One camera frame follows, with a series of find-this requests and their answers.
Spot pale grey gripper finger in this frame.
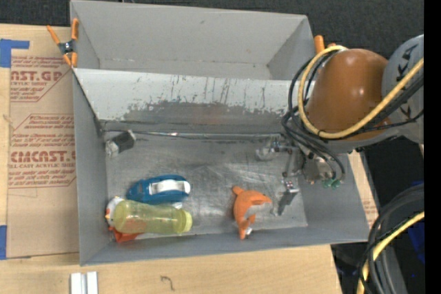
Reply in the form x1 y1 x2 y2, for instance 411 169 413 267
277 180 301 217
256 143 294 162

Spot white and orange toy penguin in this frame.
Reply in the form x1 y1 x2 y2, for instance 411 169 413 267
104 196 146 244

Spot black and white small box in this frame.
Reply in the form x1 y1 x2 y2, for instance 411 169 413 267
104 129 137 159

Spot brown cardboard board red print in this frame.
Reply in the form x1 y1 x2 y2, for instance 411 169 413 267
0 23 382 261

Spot yellow-green plastic bottle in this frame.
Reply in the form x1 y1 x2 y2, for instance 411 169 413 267
113 200 194 236

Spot grey metal bin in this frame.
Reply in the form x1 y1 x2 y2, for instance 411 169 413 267
68 0 371 267

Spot blue tape dispenser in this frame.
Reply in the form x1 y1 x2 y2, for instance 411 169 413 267
125 174 192 206

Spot orange toy dolphin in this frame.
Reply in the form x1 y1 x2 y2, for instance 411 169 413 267
231 185 274 240

